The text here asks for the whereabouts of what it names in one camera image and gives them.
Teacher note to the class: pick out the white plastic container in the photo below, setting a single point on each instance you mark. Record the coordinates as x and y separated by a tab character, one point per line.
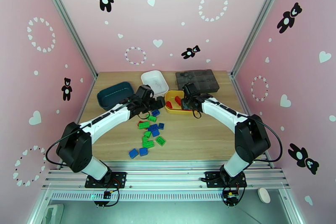
157	78

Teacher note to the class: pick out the dark blue plastic container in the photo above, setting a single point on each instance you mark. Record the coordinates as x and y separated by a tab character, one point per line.
113	94

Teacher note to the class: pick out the blue lego brick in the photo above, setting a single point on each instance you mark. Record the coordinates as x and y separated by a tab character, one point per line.
155	133
161	126
153	127
143	151
156	112
133	153

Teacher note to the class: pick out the white plastic object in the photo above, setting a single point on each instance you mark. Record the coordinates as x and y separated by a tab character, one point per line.
53	212

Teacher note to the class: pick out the green lego brick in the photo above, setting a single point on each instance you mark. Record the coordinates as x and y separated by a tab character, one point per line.
147	134
160	141
145	139
148	144
143	125
152	118

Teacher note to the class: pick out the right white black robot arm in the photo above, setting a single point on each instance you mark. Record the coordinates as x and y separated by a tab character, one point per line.
225	111

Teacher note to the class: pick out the aluminium frame post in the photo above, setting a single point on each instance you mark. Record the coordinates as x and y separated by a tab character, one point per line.
258	21
67	21

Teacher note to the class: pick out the small black controller board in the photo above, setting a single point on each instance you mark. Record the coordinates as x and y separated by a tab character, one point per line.
231	196
107	194

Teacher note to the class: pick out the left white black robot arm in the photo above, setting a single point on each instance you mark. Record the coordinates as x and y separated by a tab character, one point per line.
105	120

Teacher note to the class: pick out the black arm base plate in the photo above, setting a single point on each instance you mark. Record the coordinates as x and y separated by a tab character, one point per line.
210	178
119	178

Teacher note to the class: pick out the aluminium mounting rail frame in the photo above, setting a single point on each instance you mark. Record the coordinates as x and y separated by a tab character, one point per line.
162	176

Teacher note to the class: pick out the black compartment organizer tray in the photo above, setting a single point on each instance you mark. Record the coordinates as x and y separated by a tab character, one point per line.
207	81

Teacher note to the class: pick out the yellow plastic container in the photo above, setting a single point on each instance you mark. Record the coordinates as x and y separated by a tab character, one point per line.
172	95

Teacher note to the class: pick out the white oval object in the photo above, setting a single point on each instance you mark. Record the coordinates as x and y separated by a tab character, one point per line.
263	195

